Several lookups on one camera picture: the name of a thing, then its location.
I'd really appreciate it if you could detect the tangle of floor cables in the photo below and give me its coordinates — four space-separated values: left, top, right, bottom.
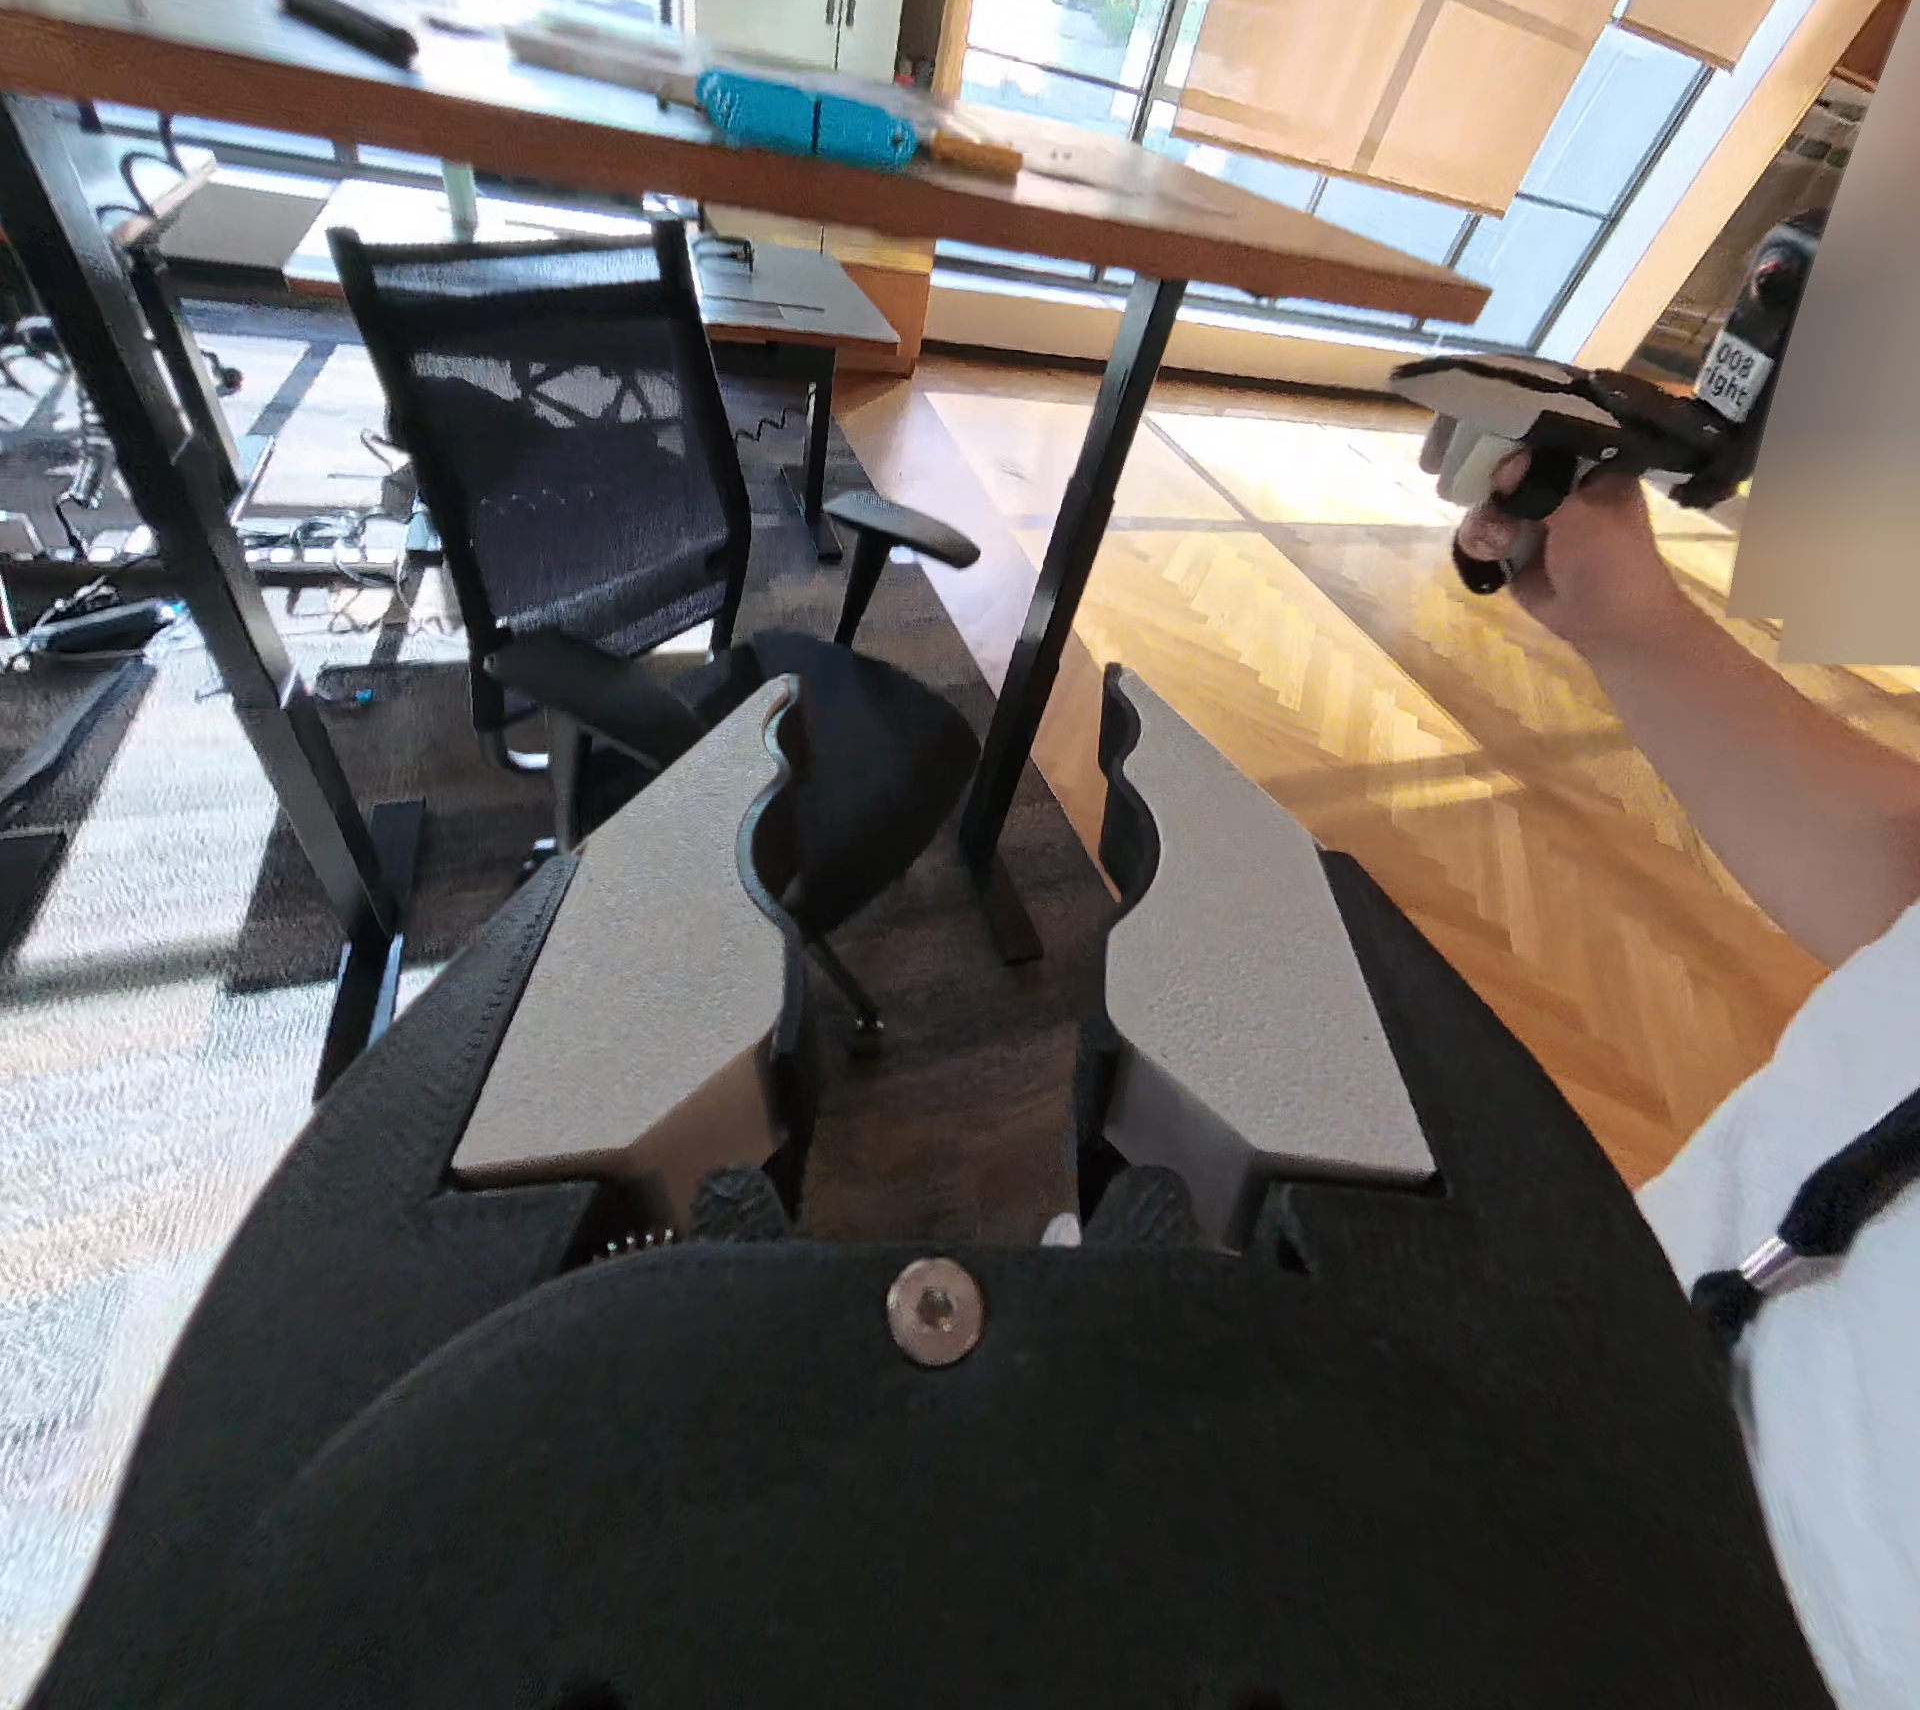
0 301 452 693

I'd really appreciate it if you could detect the person's white shirt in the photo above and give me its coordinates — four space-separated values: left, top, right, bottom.
1634 907 1920 1710

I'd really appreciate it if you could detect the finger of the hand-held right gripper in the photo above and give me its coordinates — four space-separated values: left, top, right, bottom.
1391 352 1630 441

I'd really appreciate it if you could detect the black mesh office chair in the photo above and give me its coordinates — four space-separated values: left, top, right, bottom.
325 217 984 1061

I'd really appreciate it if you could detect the white instruction sheet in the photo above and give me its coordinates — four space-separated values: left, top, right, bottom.
501 15 962 134

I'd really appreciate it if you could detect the blue metal bracket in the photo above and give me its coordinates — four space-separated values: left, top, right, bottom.
693 69 919 175

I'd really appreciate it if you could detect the black drawstring with metal tip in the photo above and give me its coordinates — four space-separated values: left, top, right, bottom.
1691 1086 1920 1353

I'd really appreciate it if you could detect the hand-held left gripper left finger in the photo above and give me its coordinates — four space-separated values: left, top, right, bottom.
450 675 819 1219

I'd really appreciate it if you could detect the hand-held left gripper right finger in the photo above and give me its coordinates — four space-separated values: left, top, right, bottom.
1076 667 1442 1250

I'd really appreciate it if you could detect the person's right forearm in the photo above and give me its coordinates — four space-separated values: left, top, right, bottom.
1566 593 1920 971

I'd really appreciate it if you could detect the person's right hand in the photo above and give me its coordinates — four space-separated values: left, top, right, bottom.
1454 451 1703 681

